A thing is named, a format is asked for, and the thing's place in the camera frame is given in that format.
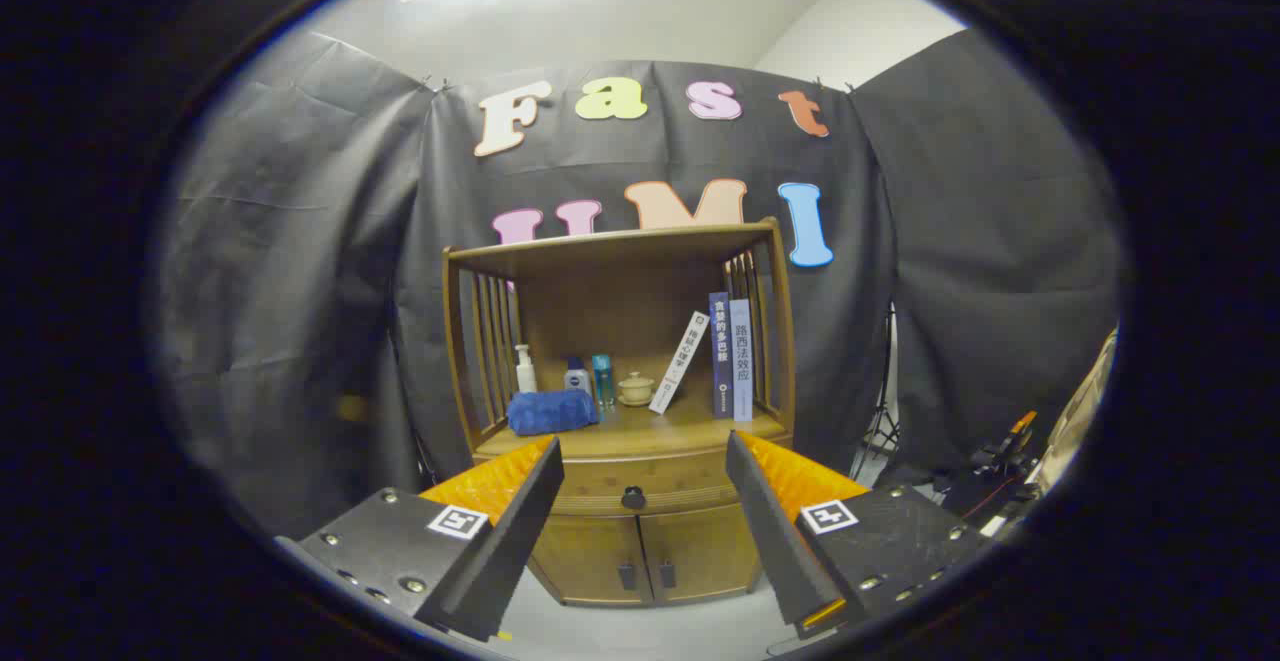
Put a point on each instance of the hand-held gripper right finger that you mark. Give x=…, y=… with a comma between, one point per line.
x=775, y=541

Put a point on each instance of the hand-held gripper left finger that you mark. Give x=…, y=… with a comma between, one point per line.
x=510, y=541

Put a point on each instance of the black round drawer knob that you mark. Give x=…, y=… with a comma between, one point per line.
x=633, y=498

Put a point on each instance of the wooden drawer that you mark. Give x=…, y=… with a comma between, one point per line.
x=660, y=476

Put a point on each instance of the wooden cabinet door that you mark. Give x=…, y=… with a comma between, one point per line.
x=600, y=561
x=700, y=551

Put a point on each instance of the wooden countertop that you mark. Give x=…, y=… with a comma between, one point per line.
x=690, y=426

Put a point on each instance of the wooden cabinet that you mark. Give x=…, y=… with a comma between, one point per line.
x=600, y=301

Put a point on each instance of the blue folded towel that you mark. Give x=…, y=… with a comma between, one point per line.
x=550, y=413

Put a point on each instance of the white pump bottle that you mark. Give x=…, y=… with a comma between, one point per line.
x=526, y=376

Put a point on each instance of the white bottle blue cap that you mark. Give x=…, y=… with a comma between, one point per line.
x=577, y=378

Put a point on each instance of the pale lavender book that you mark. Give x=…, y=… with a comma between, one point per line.
x=741, y=361

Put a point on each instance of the clear blue bottle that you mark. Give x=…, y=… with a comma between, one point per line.
x=602, y=381

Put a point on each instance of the dark blue book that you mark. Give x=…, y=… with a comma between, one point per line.
x=720, y=361

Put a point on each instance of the beige lidded teacup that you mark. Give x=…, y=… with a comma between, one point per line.
x=636, y=391

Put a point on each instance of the white book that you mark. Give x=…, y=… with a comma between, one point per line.
x=680, y=361

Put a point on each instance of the black device orange tip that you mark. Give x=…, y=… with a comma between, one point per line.
x=1000, y=461

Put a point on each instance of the black backdrop cloth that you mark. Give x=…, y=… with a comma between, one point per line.
x=300, y=291

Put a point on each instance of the beige cloth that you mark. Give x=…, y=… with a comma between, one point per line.
x=1085, y=411

